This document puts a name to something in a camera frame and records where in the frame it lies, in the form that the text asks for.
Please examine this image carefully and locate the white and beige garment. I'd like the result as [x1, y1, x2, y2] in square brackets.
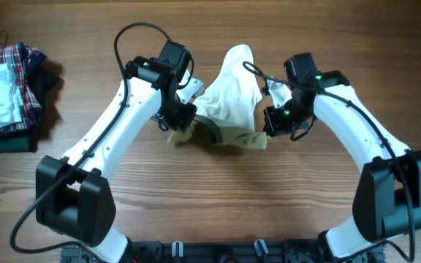
[167, 45, 268, 150]

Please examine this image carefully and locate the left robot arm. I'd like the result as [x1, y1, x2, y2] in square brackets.
[34, 40, 202, 262]

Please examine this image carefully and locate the red plaid folded shirt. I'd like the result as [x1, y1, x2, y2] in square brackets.
[0, 42, 47, 136]

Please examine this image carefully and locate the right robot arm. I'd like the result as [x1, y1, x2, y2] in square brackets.
[264, 53, 421, 262]

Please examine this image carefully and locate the dark green folded garment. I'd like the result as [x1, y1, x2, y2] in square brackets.
[0, 66, 64, 153]

